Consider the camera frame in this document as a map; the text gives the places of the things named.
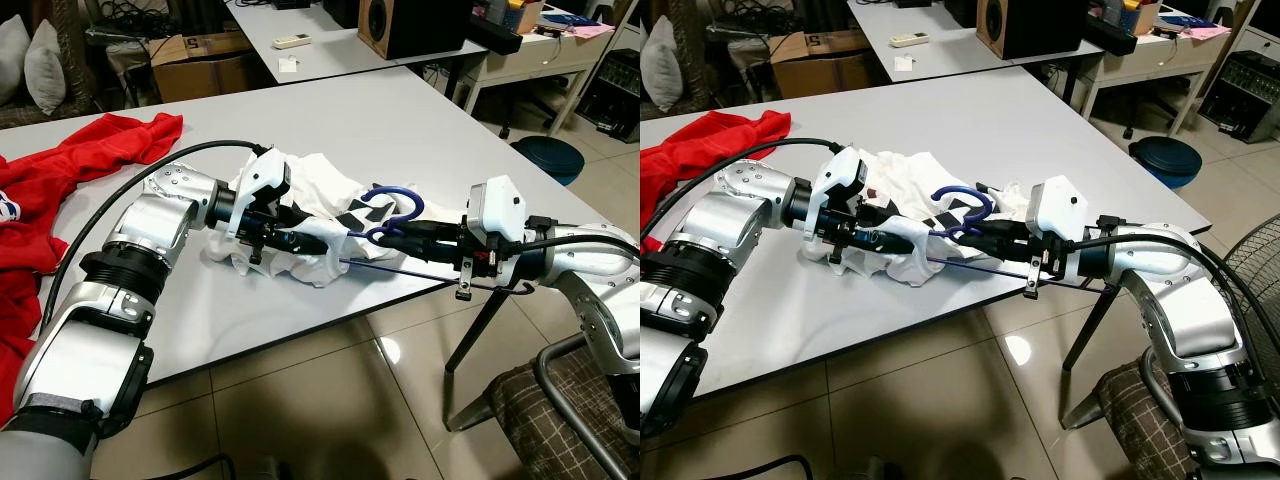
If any grey fan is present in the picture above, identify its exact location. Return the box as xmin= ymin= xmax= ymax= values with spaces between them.
xmin=1224 ymin=204 xmax=1280 ymax=343

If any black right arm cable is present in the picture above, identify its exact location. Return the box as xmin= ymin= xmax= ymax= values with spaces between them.
xmin=519 ymin=229 xmax=641 ymax=265
xmin=1087 ymin=229 xmax=1280 ymax=333

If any grey white pillow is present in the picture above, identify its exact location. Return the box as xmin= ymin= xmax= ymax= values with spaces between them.
xmin=649 ymin=14 xmax=685 ymax=113
xmin=0 ymin=14 xmax=32 ymax=107
xmin=22 ymin=18 xmax=67 ymax=117

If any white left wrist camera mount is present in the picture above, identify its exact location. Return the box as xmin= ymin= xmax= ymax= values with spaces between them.
xmin=812 ymin=148 xmax=869 ymax=237
xmin=228 ymin=148 xmax=293 ymax=239

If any white desk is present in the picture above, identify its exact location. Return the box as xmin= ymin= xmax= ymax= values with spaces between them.
xmin=1074 ymin=18 xmax=1238 ymax=143
xmin=454 ymin=18 xmax=613 ymax=143

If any black equipment crate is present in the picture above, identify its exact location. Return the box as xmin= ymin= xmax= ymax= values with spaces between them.
xmin=577 ymin=50 xmax=641 ymax=142
xmin=1197 ymin=50 xmax=1280 ymax=144

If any pink paper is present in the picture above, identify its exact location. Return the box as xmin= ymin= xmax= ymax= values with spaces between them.
xmin=1164 ymin=21 xmax=1232 ymax=42
xmin=539 ymin=21 xmax=612 ymax=42

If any blue round stool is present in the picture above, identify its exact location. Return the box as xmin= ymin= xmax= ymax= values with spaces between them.
xmin=1129 ymin=136 xmax=1204 ymax=190
xmin=511 ymin=135 xmax=587 ymax=187

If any white black-print t-shirt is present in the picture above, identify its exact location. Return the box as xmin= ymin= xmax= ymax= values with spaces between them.
xmin=204 ymin=150 xmax=433 ymax=291
xmin=788 ymin=150 xmax=1003 ymax=291

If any white side table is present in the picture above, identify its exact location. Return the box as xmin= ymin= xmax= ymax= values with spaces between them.
xmin=224 ymin=0 xmax=483 ymax=89
xmin=847 ymin=0 xmax=1103 ymax=89

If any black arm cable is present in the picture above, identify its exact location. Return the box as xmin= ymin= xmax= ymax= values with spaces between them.
xmin=519 ymin=229 xmax=641 ymax=265
xmin=1087 ymin=229 xmax=1280 ymax=333
xmin=38 ymin=139 xmax=274 ymax=332
xmin=640 ymin=137 xmax=850 ymax=247

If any wooden black speaker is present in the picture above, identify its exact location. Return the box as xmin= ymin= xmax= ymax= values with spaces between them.
xmin=976 ymin=0 xmax=1087 ymax=60
xmin=357 ymin=0 xmax=472 ymax=62

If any black table leg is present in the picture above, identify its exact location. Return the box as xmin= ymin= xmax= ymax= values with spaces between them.
xmin=444 ymin=288 xmax=512 ymax=374
xmin=1061 ymin=284 xmax=1122 ymax=374

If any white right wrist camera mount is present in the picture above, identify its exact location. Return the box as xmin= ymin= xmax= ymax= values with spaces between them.
xmin=1030 ymin=175 xmax=1091 ymax=269
xmin=465 ymin=175 xmax=528 ymax=271

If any red t-shirt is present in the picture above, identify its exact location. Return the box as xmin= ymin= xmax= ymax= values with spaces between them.
xmin=0 ymin=112 xmax=187 ymax=423
xmin=640 ymin=110 xmax=793 ymax=203

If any brown cardboard box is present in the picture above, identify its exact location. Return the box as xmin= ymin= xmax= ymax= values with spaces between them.
xmin=147 ymin=30 xmax=267 ymax=103
xmin=767 ymin=30 xmax=883 ymax=101

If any plaid cushioned chair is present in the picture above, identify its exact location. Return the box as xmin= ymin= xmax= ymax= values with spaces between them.
xmin=1061 ymin=349 xmax=1202 ymax=480
xmin=445 ymin=335 xmax=641 ymax=480

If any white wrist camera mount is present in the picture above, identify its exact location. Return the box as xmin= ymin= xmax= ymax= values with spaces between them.
xmin=228 ymin=148 xmax=293 ymax=239
xmin=1030 ymin=175 xmax=1091 ymax=269
xmin=812 ymin=148 xmax=869 ymax=237
xmin=465 ymin=175 xmax=528 ymax=271

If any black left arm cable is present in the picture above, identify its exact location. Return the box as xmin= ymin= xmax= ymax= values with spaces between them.
xmin=640 ymin=137 xmax=850 ymax=247
xmin=38 ymin=139 xmax=274 ymax=332

